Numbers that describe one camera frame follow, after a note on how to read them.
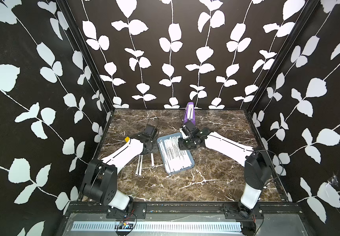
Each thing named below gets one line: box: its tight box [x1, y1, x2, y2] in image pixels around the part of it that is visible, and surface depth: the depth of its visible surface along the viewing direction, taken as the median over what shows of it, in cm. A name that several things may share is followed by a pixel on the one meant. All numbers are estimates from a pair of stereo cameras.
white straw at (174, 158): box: [158, 135, 193, 174], surface depth 95 cm
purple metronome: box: [183, 101, 196, 126], surface depth 103 cm
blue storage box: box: [156, 132, 196, 175], surface depth 94 cm
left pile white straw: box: [134, 152, 155, 177], surface depth 90 cm
